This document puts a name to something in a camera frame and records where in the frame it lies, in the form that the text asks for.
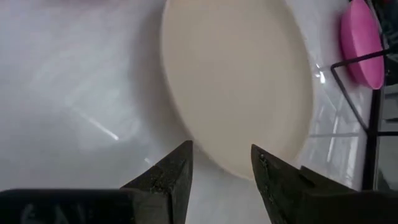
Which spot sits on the pink round plate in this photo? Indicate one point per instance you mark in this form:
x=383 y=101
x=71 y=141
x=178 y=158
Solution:
x=362 y=43

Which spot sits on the cream round plate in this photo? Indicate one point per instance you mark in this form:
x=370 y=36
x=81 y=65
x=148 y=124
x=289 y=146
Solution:
x=236 y=84

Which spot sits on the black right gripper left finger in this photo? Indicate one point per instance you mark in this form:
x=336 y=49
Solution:
x=161 y=193

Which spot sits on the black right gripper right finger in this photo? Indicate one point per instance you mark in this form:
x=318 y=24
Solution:
x=295 y=196

